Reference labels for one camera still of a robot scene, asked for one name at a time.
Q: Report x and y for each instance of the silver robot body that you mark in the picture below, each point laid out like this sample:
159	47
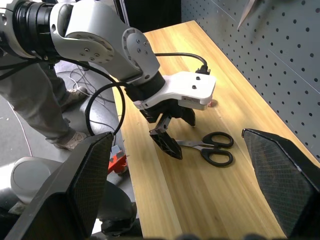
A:
27	176

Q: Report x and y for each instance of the black panel with metal edge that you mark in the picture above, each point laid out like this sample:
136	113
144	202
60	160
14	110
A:
150	12

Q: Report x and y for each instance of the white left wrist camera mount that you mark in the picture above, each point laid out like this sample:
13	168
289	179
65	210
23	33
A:
185	85

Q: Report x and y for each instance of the person in grey trousers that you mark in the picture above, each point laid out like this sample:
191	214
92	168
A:
30	100

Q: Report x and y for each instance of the small red object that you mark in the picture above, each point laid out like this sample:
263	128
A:
213	103

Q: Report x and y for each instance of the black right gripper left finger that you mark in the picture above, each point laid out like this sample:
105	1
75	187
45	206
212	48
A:
75	190

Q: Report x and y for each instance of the grey metal pegboard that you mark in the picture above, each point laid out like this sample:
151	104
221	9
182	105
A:
275	62

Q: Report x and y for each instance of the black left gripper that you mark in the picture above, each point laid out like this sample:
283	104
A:
166	108

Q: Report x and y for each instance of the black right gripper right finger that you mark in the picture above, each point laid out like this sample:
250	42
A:
282	180

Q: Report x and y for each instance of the red and grey floor object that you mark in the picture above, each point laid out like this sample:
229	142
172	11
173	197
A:
117	160

